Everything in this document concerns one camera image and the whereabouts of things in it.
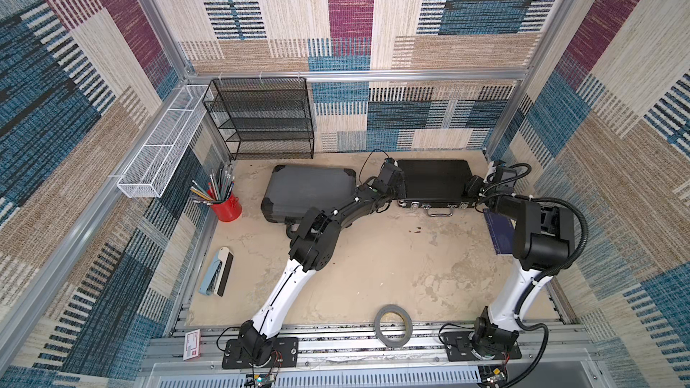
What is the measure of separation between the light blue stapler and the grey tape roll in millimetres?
483

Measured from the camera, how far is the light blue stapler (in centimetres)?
83

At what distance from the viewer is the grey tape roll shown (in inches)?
29.8
